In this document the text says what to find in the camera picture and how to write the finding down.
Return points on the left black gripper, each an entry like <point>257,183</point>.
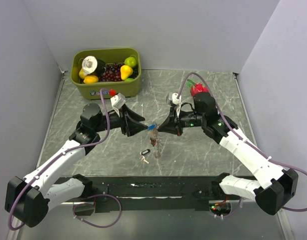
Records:
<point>133,127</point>

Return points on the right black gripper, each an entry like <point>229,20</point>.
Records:
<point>171,125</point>

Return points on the blue key tag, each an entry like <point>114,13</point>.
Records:
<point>151,127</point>

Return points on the black key tag with key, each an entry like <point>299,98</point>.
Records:
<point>143,155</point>

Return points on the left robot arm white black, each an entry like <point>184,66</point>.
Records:
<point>29,199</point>

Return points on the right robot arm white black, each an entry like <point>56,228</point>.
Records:
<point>273,185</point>

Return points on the small green lime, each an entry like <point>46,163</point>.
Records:
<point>129,80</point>

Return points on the red dragon fruit toy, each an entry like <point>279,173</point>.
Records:
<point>196,88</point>

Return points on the yellow pear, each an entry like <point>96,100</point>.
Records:
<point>125,72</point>

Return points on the dark red grape bunch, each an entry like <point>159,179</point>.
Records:
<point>112,73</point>

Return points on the olive green plastic bin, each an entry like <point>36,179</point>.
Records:
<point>109,56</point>

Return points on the green apple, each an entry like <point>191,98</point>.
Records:
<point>131,62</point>

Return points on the yellow lemon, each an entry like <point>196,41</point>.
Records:
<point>90,79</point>

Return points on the yellow fruit at bin left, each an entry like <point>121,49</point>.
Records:
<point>81,74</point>

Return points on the white cut coconut half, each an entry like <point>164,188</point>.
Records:
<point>89,65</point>

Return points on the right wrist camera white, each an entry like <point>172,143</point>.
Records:
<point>173,99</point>

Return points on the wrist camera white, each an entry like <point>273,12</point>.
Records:
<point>117,102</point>
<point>173,99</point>

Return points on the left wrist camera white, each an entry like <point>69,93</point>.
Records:
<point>117,102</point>

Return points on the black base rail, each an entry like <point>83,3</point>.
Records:
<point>144,193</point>

